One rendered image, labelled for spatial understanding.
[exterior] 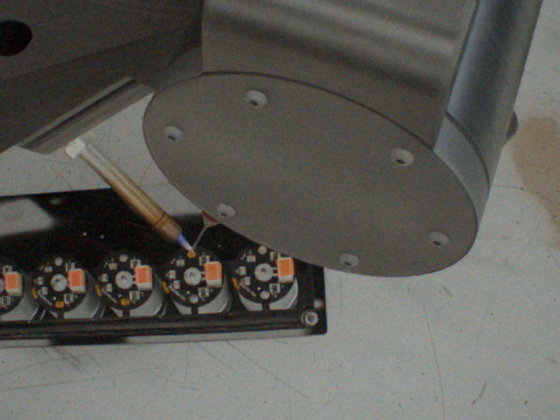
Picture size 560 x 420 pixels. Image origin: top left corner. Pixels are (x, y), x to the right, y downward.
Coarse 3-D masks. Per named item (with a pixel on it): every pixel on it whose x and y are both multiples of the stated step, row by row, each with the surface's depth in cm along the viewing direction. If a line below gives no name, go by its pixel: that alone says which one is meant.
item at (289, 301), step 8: (264, 264) 49; (256, 272) 49; (272, 272) 49; (264, 280) 49; (296, 288) 51; (240, 296) 50; (288, 296) 50; (296, 296) 52; (248, 304) 50; (256, 304) 49; (272, 304) 49; (280, 304) 50; (288, 304) 51
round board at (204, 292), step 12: (180, 252) 49; (204, 252) 49; (168, 264) 49; (180, 264) 49; (192, 264) 49; (204, 264) 49; (168, 276) 49; (180, 276) 49; (204, 276) 49; (168, 288) 49; (180, 288) 49; (192, 288) 49; (204, 288) 49; (216, 288) 49; (180, 300) 49; (204, 300) 49
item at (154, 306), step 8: (120, 272) 49; (128, 272) 49; (120, 280) 49; (128, 280) 49; (120, 288) 49; (128, 288) 49; (160, 288) 51; (152, 296) 49; (160, 296) 51; (144, 304) 49; (152, 304) 50; (160, 304) 52; (120, 312) 50; (136, 312) 50; (144, 312) 50; (152, 312) 51; (160, 312) 52
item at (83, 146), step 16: (80, 144) 47; (96, 160) 48; (112, 176) 48; (128, 176) 48; (128, 192) 48; (144, 192) 48; (144, 208) 48; (160, 208) 49; (160, 224) 48; (176, 224) 49
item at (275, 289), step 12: (240, 252) 49; (252, 252) 49; (276, 252) 49; (240, 264) 49; (252, 264) 49; (276, 264) 49; (240, 276) 49; (252, 276) 49; (276, 276) 49; (240, 288) 49; (252, 288) 49; (264, 288) 49; (276, 288) 49; (288, 288) 49; (252, 300) 49; (264, 300) 49; (276, 300) 49
